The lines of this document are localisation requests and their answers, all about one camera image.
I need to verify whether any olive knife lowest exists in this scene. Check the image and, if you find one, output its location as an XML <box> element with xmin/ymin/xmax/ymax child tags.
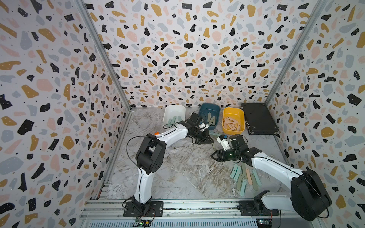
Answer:
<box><xmin>236</xmin><ymin>174</ymin><xmax>243</xmax><ymax>192</ymax></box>

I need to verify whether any olive knife bottom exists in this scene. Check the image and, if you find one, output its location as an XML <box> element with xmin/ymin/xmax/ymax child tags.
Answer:
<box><xmin>241</xmin><ymin>163</ymin><xmax>247</xmax><ymax>179</ymax></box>

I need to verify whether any black case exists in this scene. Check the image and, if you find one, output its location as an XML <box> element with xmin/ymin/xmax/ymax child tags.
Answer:
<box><xmin>241</xmin><ymin>103</ymin><xmax>279</xmax><ymax>135</ymax></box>

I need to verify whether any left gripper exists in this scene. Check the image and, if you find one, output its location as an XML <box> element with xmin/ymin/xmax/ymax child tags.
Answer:
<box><xmin>191</xmin><ymin>128</ymin><xmax>214</xmax><ymax>144</ymax></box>

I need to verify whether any dark teal storage box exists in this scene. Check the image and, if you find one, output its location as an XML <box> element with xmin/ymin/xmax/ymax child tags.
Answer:
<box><xmin>198</xmin><ymin>103</ymin><xmax>220</xmax><ymax>130</ymax></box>

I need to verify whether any yellow storage box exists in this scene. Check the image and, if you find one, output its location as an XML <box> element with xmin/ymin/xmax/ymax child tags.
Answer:
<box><xmin>222</xmin><ymin>107</ymin><xmax>245</xmax><ymax>135</ymax></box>

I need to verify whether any white storage box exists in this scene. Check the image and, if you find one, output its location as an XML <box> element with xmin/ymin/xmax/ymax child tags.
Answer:
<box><xmin>163</xmin><ymin>105</ymin><xmax>185</xmax><ymax>129</ymax></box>

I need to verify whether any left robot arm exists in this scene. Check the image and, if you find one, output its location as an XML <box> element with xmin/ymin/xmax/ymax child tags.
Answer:
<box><xmin>131</xmin><ymin>113</ymin><xmax>214</xmax><ymax>214</ymax></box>

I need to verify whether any mint knife lowest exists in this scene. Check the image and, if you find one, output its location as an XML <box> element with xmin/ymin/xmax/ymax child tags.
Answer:
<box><xmin>240</xmin><ymin>179</ymin><xmax>247</xmax><ymax>197</ymax></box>

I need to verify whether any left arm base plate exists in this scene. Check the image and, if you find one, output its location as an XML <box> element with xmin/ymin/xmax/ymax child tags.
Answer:
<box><xmin>123</xmin><ymin>201</ymin><xmax>164</xmax><ymax>218</ymax></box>

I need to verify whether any aluminium front rail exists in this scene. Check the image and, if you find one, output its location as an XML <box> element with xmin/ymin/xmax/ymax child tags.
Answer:
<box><xmin>79</xmin><ymin>199</ymin><xmax>323</xmax><ymax>228</ymax></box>

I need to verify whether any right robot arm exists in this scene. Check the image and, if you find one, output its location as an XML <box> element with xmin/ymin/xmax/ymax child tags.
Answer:
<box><xmin>211</xmin><ymin>135</ymin><xmax>332</xmax><ymax>221</ymax></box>

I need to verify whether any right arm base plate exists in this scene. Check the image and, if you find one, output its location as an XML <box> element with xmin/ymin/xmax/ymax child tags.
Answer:
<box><xmin>237</xmin><ymin>200</ymin><xmax>279</xmax><ymax>216</ymax></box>

